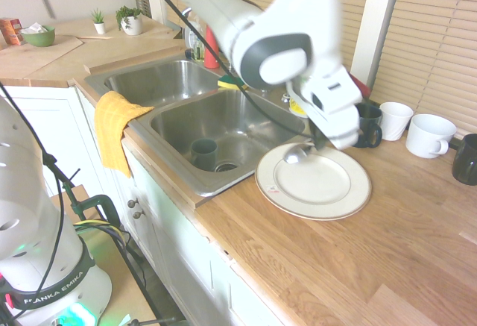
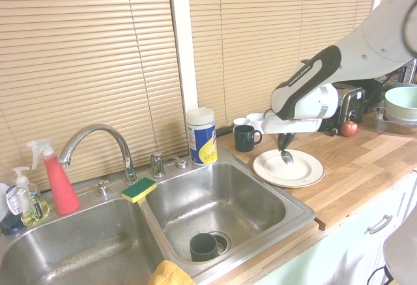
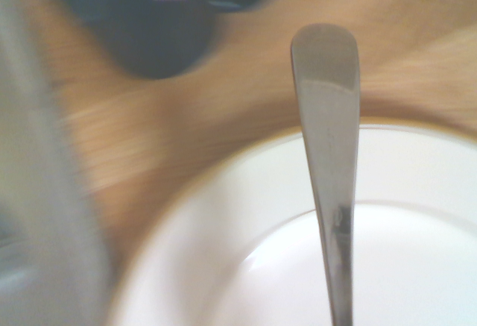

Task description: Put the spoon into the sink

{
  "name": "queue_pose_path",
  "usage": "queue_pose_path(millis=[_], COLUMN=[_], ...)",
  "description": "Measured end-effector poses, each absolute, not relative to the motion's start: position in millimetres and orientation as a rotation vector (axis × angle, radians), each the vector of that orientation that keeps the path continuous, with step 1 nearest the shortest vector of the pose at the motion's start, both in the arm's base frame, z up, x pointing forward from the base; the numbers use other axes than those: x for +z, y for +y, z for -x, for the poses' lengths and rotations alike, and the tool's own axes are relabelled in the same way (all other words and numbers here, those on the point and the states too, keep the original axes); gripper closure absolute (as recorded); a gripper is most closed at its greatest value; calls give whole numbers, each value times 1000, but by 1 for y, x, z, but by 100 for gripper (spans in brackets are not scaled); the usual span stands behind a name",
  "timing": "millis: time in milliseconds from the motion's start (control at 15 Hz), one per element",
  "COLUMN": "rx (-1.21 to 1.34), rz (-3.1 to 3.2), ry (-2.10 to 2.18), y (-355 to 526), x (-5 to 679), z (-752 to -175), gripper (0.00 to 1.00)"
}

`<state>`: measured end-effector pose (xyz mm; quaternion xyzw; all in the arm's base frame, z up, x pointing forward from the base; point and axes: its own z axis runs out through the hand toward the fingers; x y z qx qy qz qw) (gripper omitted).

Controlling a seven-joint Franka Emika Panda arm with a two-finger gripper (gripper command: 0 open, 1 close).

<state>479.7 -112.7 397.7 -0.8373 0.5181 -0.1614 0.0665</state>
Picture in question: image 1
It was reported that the Lysol wipes canister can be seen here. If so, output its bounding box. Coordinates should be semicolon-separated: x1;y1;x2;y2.
288;91;311;119

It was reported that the small spiky plant white pot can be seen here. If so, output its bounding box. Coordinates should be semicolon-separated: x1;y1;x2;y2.
89;7;107;36

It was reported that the orange cardboard box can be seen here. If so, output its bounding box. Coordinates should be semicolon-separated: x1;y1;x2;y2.
0;17;25;46

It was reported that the green clamp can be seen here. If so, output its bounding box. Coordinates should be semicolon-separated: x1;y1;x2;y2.
72;194;121;231

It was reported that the stainless steel double sink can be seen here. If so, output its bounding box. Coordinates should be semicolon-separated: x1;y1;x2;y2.
83;57;318;198

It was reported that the dark green cup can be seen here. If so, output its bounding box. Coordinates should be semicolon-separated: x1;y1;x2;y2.
190;138;219;172

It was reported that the metal faucet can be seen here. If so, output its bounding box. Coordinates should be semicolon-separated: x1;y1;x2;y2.
181;6;195;50

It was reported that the beige window blind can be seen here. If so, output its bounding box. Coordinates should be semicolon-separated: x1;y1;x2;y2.
369;0;477;141
163;0;374;81

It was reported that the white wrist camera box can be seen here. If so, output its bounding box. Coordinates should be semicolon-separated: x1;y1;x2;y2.
297;63;364;116

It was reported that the white handleless cup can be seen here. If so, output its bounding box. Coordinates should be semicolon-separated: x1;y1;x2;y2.
379;101;415;142

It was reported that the cream plate with gold rim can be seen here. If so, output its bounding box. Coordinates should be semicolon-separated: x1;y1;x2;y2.
254;144;373;222

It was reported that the wooden robot stand top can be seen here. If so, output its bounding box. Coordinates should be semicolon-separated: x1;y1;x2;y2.
50;184;162;326

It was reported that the yellow green sponge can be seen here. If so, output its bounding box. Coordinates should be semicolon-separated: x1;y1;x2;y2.
217;73;249;92

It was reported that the leafy plant white pot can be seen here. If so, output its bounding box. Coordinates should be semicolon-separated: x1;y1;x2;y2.
114;5;145;37

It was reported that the navy blue mug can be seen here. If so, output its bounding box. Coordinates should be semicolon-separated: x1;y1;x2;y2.
351;102;384;149

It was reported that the crumpled white paper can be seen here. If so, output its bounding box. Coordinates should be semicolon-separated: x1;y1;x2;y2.
21;22;50;36

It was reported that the clear dish soap bottle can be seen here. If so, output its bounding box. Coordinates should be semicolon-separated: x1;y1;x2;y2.
187;22;206;63

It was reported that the yellow dish cloth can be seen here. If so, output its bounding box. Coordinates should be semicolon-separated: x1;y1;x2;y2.
93;90;155;179

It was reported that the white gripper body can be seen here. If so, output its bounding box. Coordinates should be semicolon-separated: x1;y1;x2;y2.
306;104;361;151

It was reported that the black mug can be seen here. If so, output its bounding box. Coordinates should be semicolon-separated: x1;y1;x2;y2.
451;134;477;186

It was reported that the white kitchen cabinet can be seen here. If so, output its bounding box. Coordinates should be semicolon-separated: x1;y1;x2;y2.
0;85;299;326

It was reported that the wide white mug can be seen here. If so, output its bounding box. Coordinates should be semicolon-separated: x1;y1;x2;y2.
405;113;458;160

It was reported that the black cable bundle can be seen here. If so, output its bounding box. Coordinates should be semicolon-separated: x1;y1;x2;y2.
0;81;176;326

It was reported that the silver metal spoon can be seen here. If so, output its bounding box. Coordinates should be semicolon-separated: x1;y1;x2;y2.
282;140;318;166

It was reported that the green bowl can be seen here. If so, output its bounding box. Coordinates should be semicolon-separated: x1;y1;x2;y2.
19;25;57;48

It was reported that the flat wooden board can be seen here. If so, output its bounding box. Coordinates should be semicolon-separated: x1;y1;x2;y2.
0;34;85;81

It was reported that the white window frame post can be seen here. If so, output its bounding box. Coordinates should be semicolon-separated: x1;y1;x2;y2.
342;0;405;107

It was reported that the red bottle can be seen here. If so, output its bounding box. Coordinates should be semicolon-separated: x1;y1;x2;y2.
203;25;221;70

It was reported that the metal sink drain strainer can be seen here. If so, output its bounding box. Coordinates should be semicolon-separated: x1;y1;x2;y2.
214;161;239;174

